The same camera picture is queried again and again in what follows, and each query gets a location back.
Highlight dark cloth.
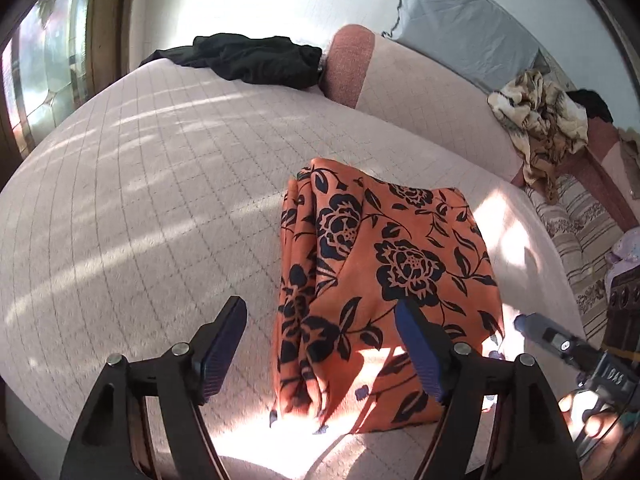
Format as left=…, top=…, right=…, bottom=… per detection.
left=570, top=89, right=615, bottom=123

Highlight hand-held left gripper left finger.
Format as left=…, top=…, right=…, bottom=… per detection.
left=60, top=296, right=249, bottom=480

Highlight dark brown carved box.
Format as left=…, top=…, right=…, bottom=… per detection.
left=605, top=270, right=640, bottom=358

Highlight striped floral cushion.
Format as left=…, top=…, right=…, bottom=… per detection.
left=525, top=175, right=631, bottom=346

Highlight person's right hand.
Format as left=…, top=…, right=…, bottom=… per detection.
left=557, top=391, right=633, bottom=463

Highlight stained glass window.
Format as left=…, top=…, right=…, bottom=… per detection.
left=0, top=0, right=96, bottom=158

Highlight beige quilted bed cover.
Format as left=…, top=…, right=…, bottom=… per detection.
left=0, top=57, right=583, bottom=480

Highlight beige patterned crumpled cloth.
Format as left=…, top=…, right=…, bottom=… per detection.
left=487, top=69, right=590, bottom=201

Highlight lavender cloth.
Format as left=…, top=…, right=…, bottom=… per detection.
left=605, top=227, right=640, bottom=281

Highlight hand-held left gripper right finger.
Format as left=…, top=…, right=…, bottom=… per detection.
left=394, top=299, right=583, bottom=480

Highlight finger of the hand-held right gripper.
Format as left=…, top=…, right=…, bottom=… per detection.
left=514, top=312, right=583, bottom=361

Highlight pink and beige backrest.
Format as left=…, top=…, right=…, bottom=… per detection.
left=322, top=24, right=640, bottom=233

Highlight grey pillow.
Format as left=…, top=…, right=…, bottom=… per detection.
left=382, top=0, right=551, bottom=93

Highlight orange black floral garment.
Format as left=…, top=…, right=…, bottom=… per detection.
left=270, top=157, right=506, bottom=436

